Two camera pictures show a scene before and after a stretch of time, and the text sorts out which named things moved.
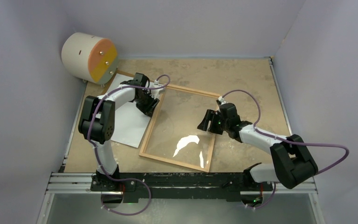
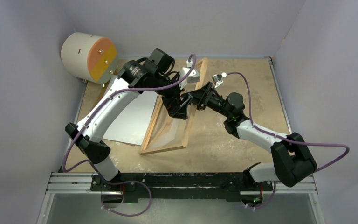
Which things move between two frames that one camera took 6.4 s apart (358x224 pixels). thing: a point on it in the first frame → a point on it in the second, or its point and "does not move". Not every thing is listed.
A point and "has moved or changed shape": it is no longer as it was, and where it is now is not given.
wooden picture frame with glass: (173, 136) has moved or changed shape
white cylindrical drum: (90, 58) does not move
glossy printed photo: (130, 121) does not move
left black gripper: (150, 108) → (173, 104)
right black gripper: (211, 115) → (201, 97)
